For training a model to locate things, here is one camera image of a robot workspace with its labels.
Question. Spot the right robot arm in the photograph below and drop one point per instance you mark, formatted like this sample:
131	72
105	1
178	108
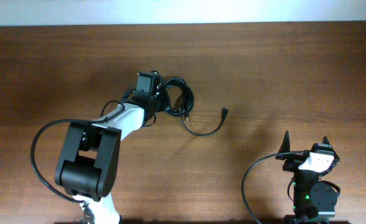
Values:
314	199

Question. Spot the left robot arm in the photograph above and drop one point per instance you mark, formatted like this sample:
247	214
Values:
87	165

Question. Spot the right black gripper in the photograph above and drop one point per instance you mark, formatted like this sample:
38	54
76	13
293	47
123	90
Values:
293	162

